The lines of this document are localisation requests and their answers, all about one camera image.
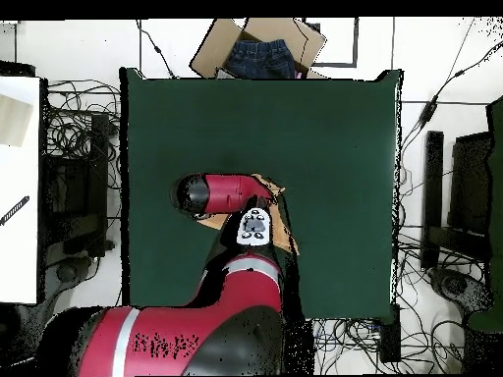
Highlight tan terry towel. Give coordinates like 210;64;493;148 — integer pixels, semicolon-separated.
196;172;301;256

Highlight black flat panel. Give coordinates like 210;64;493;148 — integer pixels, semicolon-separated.
447;131;494;237

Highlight dark green table cloth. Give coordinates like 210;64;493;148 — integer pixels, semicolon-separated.
118;67;404;323

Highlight blue denim jeans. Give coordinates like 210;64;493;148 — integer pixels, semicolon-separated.
225;38;298;80

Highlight brown cardboard box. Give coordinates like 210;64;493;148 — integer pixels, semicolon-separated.
189;17;327;80

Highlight black equipment rack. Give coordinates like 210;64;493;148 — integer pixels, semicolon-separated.
38;113;115;258

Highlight black upright bar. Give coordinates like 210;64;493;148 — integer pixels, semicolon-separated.
420;131;445;270

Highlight small black box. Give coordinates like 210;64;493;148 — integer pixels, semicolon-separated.
378;303;402;362

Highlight white table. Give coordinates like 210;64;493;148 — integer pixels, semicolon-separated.
0;76;42;305

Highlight black striped strip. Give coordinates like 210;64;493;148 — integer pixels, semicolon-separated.
0;194;31;227

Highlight beige block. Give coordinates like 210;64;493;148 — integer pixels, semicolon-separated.
0;93;33;148

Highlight thin black cable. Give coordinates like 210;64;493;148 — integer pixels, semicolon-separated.
135;19;178;80

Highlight grey stand base with cables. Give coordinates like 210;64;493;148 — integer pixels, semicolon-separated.
46;254;101;292

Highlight black cable with power brick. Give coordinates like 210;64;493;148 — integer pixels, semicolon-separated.
396;17;503;158

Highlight black equipment base with cables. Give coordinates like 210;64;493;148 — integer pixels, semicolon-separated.
427;266;495;317

